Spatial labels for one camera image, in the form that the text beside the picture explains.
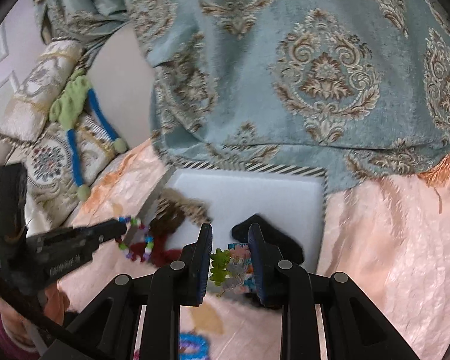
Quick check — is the beige plain pillow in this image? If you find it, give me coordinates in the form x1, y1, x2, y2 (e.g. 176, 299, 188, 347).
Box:
88, 24, 154, 148

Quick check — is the embroidered cylindrical bolster pillow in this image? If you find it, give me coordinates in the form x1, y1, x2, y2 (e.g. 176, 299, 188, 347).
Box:
0, 40, 83, 144

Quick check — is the green flower bead bracelet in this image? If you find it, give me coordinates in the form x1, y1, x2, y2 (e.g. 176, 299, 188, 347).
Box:
208, 243, 254, 296

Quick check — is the peach satin bedspread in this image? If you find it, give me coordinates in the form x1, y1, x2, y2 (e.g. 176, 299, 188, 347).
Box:
59, 140, 450, 359

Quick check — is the green blue plush toy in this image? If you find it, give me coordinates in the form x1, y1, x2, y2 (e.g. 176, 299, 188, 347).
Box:
49, 68, 128, 202

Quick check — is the leopard print brown scrunchie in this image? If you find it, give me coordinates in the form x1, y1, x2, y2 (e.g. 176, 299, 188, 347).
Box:
148, 188, 212, 242

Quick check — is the person's left hand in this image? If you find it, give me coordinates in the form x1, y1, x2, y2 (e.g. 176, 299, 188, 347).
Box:
0, 282, 72, 357

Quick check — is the multicolour round bead bracelet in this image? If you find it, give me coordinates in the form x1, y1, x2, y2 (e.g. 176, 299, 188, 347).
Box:
117, 214, 156, 261

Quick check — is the teal damask blanket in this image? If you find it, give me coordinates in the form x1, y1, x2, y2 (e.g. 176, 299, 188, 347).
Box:
35, 0, 450, 192

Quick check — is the striped white jewelry tray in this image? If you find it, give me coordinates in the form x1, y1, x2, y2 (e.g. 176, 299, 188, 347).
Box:
139, 161, 328, 272

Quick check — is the floral embroidered square cushion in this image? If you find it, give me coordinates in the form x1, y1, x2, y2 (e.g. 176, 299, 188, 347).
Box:
8, 113, 115, 233

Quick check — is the blue bead bracelet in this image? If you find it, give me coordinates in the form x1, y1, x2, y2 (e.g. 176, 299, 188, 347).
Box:
178, 331, 211, 360

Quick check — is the red velvet bow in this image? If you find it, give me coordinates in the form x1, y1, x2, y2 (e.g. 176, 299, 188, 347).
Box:
127, 242, 182, 267

